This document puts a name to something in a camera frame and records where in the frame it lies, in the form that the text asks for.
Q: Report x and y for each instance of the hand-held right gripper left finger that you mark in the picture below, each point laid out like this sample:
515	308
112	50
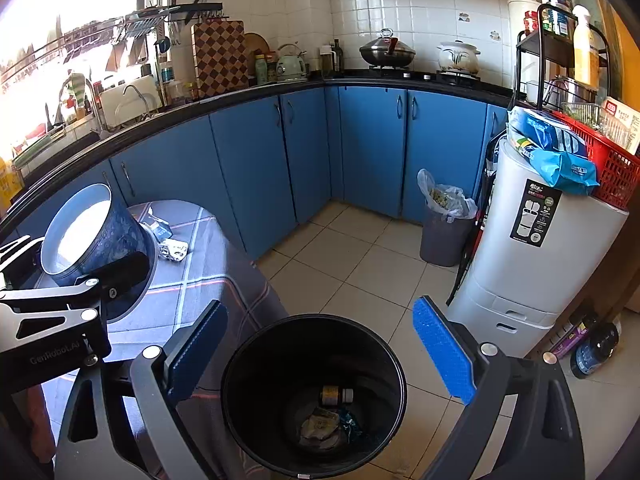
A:
195	350

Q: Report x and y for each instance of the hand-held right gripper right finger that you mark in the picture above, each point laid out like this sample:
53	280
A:
445	350

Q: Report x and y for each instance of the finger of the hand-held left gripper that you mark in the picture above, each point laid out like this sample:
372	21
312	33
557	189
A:
125	272
15	260

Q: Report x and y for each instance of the blue paper cup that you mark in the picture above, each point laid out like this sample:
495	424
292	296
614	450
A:
107	240

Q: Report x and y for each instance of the silver carton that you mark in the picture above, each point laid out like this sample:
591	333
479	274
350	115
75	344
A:
175	250

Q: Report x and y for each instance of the blue white crushed carton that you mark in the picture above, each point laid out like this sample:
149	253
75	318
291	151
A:
160	230

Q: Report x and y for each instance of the black trash bin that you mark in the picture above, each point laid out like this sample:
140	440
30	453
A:
280	360

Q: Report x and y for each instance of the brown pill bottle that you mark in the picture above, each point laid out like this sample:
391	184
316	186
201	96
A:
335	396

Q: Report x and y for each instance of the teal foil wrapper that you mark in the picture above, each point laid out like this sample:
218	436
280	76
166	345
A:
352	427

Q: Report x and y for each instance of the beige carton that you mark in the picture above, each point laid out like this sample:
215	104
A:
320	427

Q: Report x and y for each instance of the person's left forearm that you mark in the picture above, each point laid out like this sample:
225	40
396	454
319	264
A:
42	425

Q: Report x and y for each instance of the grey trash bin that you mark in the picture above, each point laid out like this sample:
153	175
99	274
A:
440	245

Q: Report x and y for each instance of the round table with blue cloth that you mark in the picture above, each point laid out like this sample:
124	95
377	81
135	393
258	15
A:
210	280

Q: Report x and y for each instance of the yellow detergent bottle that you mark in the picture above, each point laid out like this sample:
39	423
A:
7	180

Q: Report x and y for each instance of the black red folded trolley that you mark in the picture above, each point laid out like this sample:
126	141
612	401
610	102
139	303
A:
472	240

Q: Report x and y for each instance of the purple spray can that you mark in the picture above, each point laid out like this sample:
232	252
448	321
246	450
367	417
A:
575	340

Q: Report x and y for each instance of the dark bottle with blue label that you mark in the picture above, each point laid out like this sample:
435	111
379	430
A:
595	352

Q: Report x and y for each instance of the tall steel faucet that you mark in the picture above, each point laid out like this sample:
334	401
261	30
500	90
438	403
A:
95	110

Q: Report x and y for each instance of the blue kitchen cabinets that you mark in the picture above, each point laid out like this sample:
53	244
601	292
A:
250	160

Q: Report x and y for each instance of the clear plastic bin bag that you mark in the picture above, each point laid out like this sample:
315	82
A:
425	182

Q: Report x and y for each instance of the small steel faucet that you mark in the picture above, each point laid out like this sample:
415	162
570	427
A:
145	102

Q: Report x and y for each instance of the white dish drainer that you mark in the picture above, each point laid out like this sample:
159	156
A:
112	97

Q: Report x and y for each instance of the green striped cloth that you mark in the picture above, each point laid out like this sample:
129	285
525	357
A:
77	87

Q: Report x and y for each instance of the blue tin can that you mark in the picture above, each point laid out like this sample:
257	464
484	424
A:
166	75

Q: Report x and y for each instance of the black hanging ladle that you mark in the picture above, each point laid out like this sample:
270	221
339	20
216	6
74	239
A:
162	45

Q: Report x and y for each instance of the checkered cutting board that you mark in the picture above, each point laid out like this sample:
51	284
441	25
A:
220	60

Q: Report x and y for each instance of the red plastic basket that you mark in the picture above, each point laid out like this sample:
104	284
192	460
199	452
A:
610	175

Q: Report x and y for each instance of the blue white package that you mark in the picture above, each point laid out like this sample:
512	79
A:
540	127

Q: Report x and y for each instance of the green jar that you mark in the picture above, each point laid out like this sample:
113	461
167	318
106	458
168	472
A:
261	70

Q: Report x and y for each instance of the red lid jar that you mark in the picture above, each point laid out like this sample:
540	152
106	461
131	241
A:
271	67

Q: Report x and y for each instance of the round wooden board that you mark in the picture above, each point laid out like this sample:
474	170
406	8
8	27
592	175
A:
256	42

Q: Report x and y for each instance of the green kettle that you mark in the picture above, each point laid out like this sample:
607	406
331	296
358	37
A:
291	65

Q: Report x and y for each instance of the clear plastic containers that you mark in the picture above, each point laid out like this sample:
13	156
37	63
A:
582	115

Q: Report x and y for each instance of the gas stove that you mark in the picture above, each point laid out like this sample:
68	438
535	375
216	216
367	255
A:
425	76

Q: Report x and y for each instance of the steel pot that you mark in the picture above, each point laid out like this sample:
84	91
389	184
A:
572	92

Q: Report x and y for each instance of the white printed box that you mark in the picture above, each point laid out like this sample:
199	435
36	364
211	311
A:
622	120

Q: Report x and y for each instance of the white ceramic pot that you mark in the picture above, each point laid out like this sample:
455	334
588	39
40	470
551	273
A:
457	57

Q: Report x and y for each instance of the glass jug with white lid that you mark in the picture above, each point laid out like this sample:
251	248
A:
326	60

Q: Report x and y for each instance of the black wok with lid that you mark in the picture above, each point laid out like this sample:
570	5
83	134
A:
387	55

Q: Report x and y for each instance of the dark oil bottle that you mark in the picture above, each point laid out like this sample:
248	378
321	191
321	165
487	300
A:
337	57

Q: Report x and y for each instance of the black shelf rack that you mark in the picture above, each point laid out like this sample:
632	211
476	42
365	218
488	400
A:
550	50

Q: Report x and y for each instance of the white tall canister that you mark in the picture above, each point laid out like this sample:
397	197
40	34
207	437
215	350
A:
520	35

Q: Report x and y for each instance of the yellow spray bottle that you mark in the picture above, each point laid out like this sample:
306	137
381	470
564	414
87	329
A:
585	50

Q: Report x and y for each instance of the blue white tub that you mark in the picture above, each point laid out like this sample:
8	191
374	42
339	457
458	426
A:
559	10

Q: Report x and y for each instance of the wall dish rack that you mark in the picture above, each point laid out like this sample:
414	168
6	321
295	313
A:
135	17

